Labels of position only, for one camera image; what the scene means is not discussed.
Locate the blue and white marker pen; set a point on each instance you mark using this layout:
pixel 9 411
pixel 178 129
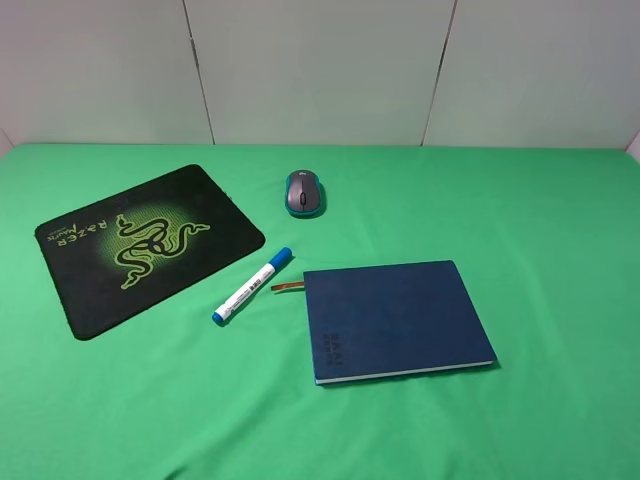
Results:
pixel 251 286

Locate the grey and teal computer mouse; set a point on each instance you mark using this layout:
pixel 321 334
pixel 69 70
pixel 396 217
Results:
pixel 304 194

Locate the dark blue notebook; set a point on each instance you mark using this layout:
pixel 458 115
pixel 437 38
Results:
pixel 392 320

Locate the black Razer mouse pad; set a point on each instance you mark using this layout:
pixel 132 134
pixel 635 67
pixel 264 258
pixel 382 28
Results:
pixel 117 257

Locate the brown ribbon bookmark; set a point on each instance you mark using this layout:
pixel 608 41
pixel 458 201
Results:
pixel 290 286

